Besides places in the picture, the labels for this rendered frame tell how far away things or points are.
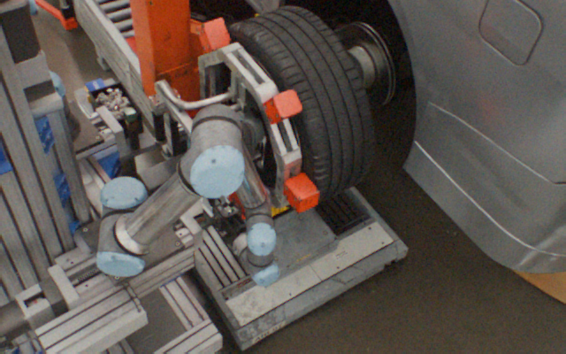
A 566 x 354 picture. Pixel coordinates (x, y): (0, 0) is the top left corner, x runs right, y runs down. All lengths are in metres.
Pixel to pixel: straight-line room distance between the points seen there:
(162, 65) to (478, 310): 1.62
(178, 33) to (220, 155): 1.11
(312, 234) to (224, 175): 1.31
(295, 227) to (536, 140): 1.22
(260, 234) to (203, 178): 0.37
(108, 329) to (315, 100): 0.87
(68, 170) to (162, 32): 0.72
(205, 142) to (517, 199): 0.91
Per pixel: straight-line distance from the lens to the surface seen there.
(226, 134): 1.48
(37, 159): 1.79
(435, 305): 2.91
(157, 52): 2.50
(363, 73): 2.39
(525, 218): 1.97
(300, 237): 2.70
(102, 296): 2.01
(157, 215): 1.61
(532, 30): 1.70
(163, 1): 2.38
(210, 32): 2.16
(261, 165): 2.41
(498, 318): 2.97
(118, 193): 1.81
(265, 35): 2.04
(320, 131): 1.96
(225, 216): 1.92
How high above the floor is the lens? 2.47
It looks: 50 degrees down
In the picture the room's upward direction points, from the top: 6 degrees clockwise
